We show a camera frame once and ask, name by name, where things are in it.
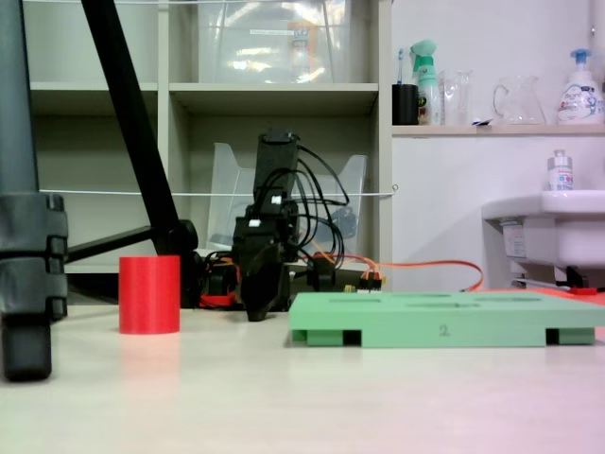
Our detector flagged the clear sanitizer pump bottle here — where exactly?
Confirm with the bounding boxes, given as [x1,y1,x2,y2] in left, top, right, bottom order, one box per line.
[546,148,576,193]

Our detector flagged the orange flat cable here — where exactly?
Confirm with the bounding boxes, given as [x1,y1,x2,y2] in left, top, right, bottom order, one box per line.
[375,259,484,293]

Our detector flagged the green shape sorting board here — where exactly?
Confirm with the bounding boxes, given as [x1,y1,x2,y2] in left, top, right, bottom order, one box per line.
[288,291,605,349]

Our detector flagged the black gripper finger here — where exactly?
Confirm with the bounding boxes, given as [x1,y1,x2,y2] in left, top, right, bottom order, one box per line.
[241,243,285,324]

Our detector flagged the small black motor block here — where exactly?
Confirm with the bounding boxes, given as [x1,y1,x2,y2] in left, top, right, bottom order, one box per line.
[306,253,337,292]

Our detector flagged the slanted black tripod leg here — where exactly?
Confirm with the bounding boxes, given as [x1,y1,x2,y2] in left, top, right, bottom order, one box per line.
[80,0,199,308]

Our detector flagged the green spray bottle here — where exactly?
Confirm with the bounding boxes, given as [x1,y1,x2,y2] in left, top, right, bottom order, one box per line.
[409,39,443,127]

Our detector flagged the black tripod brace strut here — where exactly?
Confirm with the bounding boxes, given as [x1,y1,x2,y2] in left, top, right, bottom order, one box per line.
[65,225,157,264]

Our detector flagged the clear plastic storage box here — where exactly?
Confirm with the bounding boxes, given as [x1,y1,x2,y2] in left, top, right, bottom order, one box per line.
[197,0,354,85]

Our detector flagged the black cup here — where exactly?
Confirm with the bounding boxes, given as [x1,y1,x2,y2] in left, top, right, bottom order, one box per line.
[391,83,420,127]

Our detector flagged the white foam soap bottle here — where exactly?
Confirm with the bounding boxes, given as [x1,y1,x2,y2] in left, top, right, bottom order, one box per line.
[555,46,605,126]

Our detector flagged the red cylinder block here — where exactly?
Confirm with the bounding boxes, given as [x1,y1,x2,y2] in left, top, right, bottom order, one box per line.
[118,255,182,336]

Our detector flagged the red table clamp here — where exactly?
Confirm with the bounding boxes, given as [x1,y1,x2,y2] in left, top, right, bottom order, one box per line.
[199,291,237,309]

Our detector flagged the glass pitcher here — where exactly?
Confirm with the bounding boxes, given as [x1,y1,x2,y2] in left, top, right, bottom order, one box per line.
[493,75,547,126]

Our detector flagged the thin black wire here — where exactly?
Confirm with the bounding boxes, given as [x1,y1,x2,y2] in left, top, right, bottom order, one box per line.
[297,144,352,207]
[264,167,345,259]

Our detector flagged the clear measuring cup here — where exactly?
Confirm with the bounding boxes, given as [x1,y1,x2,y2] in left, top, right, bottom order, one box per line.
[439,69,475,127]

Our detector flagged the orange labelled bottle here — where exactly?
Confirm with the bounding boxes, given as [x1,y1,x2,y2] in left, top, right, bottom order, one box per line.
[286,19,320,79]

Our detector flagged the thick grey tripod leg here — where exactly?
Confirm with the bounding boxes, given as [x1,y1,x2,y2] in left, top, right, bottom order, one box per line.
[0,0,70,383]

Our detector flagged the white sink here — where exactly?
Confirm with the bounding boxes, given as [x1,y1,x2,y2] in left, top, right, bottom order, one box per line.
[481,188,605,289]

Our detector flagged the beige shelf unit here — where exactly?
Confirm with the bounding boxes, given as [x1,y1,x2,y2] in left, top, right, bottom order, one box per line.
[21,0,393,295]

